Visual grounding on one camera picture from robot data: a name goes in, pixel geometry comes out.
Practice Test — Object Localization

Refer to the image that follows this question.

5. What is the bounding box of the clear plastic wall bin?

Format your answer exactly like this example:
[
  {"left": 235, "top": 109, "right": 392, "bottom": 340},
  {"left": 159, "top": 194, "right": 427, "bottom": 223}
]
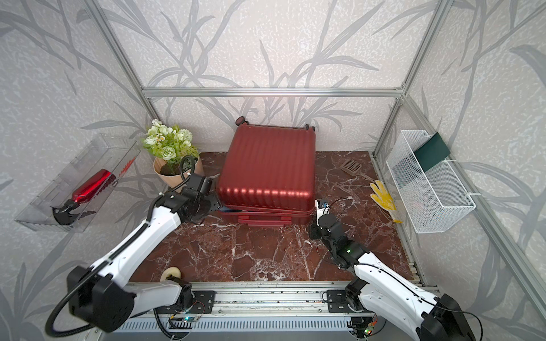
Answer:
[{"left": 15, "top": 134, "right": 140, "bottom": 233}]

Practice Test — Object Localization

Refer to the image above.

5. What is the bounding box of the white wire mesh basket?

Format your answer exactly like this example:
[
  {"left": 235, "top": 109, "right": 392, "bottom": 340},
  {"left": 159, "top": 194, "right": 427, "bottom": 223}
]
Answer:
[{"left": 386, "top": 129, "right": 476, "bottom": 234}]

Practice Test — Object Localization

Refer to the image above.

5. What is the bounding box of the brown slotted litter scoop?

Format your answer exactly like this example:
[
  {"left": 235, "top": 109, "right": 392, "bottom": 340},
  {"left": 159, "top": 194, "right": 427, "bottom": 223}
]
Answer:
[{"left": 341, "top": 160, "right": 375, "bottom": 182}]

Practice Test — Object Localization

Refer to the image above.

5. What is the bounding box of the beige flower pot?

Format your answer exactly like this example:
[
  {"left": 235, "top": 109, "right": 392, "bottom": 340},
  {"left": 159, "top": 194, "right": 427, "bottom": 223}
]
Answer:
[{"left": 153, "top": 157, "right": 205, "bottom": 188}]

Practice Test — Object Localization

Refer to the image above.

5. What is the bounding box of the cream tape roll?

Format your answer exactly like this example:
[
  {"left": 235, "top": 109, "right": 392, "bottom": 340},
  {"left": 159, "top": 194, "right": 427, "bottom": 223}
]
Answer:
[{"left": 160, "top": 267, "right": 181, "bottom": 281}]

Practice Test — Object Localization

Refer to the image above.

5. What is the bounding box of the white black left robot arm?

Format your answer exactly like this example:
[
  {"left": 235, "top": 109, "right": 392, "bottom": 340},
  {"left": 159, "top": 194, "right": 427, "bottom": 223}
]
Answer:
[{"left": 62, "top": 174, "right": 220, "bottom": 332}]

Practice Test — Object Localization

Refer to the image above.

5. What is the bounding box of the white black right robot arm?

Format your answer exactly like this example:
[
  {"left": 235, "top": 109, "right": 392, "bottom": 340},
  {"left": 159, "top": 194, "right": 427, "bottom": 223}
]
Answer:
[{"left": 309, "top": 213, "right": 476, "bottom": 340}]

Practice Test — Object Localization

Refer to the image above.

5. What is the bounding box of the aluminium cage frame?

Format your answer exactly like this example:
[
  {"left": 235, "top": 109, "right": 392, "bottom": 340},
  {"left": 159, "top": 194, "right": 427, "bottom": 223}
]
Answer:
[{"left": 84, "top": 1, "right": 545, "bottom": 318}]

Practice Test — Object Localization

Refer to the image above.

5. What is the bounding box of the dark green card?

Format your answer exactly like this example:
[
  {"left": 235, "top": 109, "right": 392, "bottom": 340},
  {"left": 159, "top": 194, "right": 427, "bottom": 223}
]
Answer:
[{"left": 414, "top": 132, "right": 451, "bottom": 173}]

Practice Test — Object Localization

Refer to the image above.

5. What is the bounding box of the black corrugated cable hose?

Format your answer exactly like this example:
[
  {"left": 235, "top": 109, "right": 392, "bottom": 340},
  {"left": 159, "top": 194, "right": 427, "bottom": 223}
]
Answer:
[{"left": 44, "top": 154, "right": 198, "bottom": 338}]

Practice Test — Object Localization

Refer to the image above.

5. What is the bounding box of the yellow rubber glove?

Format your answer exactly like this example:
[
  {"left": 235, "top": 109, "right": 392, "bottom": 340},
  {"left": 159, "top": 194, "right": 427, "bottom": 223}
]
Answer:
[{"left": 371, "top": 180, "right": 402, "bottom": 224}]

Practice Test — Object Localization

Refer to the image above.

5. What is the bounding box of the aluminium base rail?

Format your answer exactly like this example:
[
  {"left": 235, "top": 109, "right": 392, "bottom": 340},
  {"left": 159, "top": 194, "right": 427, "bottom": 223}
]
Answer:
[{"left": 87, "top": 280, "right": 449, "bottom": 318}]

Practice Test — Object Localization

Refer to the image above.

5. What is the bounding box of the red black spray bottle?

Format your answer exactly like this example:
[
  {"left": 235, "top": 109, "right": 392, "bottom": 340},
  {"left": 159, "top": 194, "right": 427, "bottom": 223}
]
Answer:
[{"left": 52, "top": 169, "right": 117, "bottom": 225}]

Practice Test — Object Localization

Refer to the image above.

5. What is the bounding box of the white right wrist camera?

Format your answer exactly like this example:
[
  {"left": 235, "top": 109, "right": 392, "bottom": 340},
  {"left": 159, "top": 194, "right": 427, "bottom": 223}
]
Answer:
[{"left": 315, "top": 199, "right": 330, "bottom": 221}]

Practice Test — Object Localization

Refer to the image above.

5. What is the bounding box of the red hard-shell suitcase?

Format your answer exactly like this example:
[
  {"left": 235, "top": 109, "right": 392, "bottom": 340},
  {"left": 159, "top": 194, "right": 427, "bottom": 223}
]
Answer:
[{"left": 216, "top": 117, "right": 316, "bottom": 227}]

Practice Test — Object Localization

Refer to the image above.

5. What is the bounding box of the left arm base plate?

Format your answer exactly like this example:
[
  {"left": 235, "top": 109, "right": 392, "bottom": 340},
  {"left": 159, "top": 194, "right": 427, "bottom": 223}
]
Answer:
[{"left": 157, "top": 291, "right": 216, "bottom": 315}]

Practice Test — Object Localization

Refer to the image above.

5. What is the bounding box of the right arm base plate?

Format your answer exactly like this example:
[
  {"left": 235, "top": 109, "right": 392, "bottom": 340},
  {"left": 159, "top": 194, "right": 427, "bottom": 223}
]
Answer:
[{"left": 325, "top": 290, "right": 365, "bottom": 313}]

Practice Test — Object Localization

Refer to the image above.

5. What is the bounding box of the white flowers green plant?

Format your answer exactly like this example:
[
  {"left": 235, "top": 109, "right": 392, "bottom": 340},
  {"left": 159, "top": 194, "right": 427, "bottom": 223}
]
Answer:
[{"left": 142, "top": 119, "right": 199, "bottom": 173}]

